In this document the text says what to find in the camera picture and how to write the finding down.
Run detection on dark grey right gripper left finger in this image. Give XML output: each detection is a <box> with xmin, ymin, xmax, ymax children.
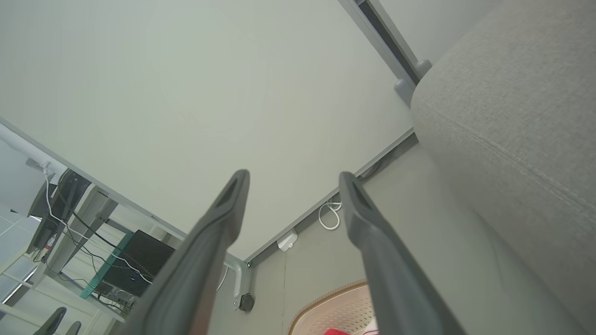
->
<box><xmin>120</xmin><ymin>169</ymin><xmax>251</xmax><ymax>335</ymax></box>

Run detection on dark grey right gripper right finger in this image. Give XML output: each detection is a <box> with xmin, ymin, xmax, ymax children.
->
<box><xmin>339</xmin><ymin>171</ymin><xmax>466</xmax><ymax>335</ymax></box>

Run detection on black computer tower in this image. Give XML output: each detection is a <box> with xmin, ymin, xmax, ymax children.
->
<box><xmin>99</xmin><ymin>229</ymin><xmax>176</xmax><ymax>298</ymax></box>

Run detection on beige perforated laundry basket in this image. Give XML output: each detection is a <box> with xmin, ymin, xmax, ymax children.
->
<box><xmin>287</xmin><ymin>279</ymin><xmax>380</xmax><ymax>335</ymax></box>

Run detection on grey partition foot bracket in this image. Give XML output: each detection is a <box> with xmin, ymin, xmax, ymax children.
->
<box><xmin>231</xmin><ymin>261</ymin><xmax>254</xmax><ymax>311</ymax></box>

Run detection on white looped cable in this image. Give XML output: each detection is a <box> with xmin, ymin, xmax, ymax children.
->
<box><xmin>318</xmin><ymin>200</ymin><xmax>343</xmax><ymax>231</ymax></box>

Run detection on long white desk cable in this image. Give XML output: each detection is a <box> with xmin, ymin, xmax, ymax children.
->
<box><xmin>43</xmin><ymin>167</ymin><xmax>154</xmax><ymax>284</ymax></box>

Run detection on white desk frame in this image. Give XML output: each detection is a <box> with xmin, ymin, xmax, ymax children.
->
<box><xmin>0</xmin><ymin>185</ymin><xmax>187</xmax><ymax>335</ymax></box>

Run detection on grey metal frame rail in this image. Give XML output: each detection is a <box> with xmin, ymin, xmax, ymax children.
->
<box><xmin>338</xmin><ymin>0</ymin><xmax>433</xmax><ymax>106</ymax></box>

